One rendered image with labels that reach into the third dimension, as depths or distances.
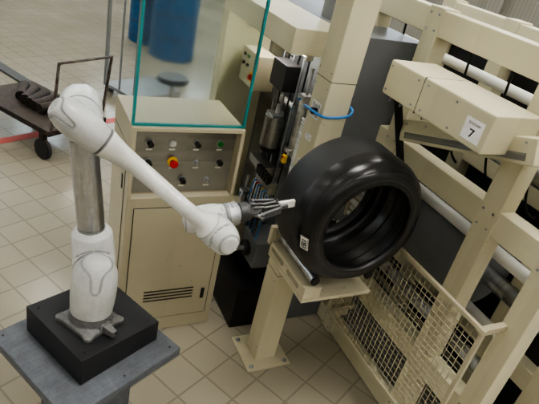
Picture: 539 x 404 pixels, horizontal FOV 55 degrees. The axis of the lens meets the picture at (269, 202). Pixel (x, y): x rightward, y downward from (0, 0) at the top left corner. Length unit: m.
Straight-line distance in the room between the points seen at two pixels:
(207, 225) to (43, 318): 0.74
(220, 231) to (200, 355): 1.45
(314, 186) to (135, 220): 1.02
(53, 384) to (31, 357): 0.15
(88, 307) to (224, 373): 1.23
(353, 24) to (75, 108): 1.12
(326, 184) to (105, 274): 0.86
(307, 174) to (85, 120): 0.86
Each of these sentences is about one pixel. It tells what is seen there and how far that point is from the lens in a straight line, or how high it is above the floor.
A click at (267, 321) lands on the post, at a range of 2.88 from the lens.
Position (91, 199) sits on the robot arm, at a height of 1.20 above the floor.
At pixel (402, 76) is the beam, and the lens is 2.27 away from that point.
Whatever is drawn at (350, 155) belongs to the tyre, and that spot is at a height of 1.47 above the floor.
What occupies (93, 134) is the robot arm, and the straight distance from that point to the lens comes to 1.67.
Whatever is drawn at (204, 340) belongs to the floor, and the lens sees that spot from 3.14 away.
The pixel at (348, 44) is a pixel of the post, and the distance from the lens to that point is 2.20.
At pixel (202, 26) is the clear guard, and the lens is 2.34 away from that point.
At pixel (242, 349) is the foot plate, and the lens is 3.12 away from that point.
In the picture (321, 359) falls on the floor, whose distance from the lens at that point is 3.23.
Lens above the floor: 2.22
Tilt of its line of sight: 29 degrees down
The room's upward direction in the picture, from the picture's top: 14 degrees clockwise
